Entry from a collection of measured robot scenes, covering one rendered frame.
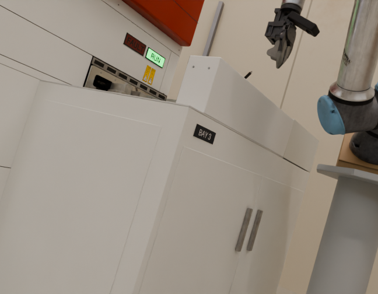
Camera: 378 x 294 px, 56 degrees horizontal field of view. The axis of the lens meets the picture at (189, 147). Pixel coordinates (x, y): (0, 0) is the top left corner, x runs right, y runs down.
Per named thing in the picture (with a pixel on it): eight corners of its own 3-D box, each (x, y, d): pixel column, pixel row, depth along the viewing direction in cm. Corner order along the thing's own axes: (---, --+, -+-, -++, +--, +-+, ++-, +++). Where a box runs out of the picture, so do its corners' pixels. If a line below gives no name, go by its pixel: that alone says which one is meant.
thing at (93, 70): (81, 88, 129) (90, 64, 129) (157, 121, 164) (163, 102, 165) (84, 89, 128) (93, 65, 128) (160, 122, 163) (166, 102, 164)
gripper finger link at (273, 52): (265, 67, 122) (272, 42, 123) (280, 68, 119) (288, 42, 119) (261, 63, 120) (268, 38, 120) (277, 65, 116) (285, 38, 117)
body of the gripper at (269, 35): (271, 46, 127) (280, 15, 127) (294, 48, 122) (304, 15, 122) (263, 37, 121) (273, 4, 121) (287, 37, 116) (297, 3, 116)
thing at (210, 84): (173, 107, 88) (189, 54, 89) (259, 151, 133) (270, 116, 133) (203, 112, 83) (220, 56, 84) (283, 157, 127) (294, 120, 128)
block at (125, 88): (109, 89, 132) (111, 81, 132) (115, 92, 135) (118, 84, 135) (123, 91, 127) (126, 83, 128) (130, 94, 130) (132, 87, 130)
